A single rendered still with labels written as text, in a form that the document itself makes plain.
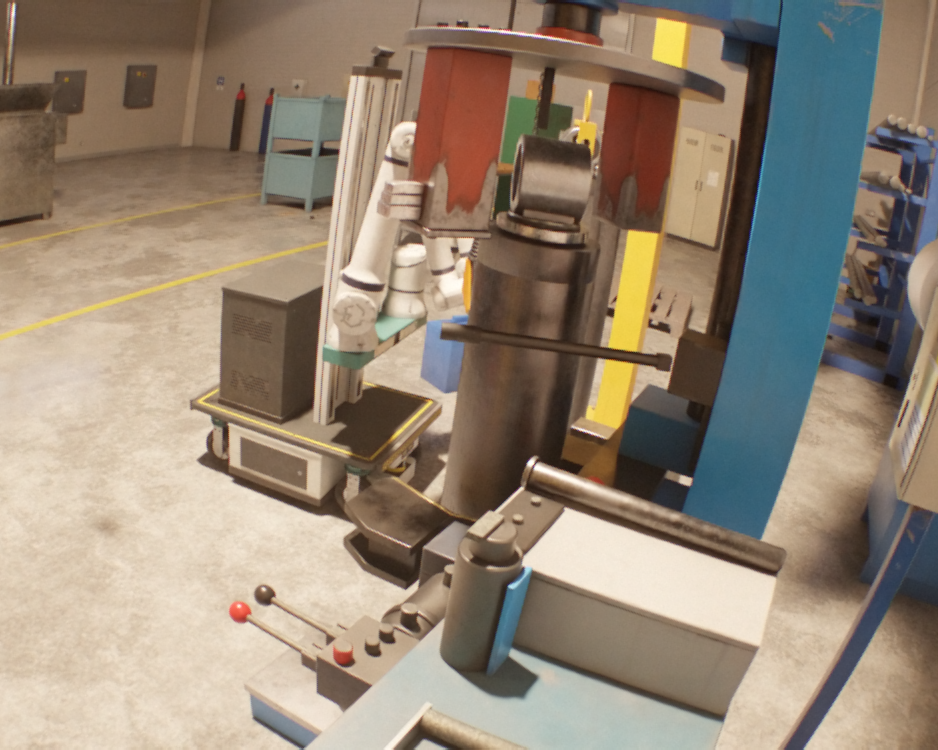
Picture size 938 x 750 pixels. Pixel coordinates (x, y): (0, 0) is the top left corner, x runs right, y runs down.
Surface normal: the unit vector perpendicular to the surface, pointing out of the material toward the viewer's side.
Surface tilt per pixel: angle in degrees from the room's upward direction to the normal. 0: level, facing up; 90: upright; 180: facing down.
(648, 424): 90
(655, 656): 90
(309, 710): 0
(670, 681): 90
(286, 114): 90
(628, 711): 0
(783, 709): 0
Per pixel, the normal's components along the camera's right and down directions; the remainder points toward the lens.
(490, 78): 0.44, 0.40
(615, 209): -0.89, 0.06
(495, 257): -0.75, 0.16
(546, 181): 0.01, 0.34
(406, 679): 0.13, -0.92
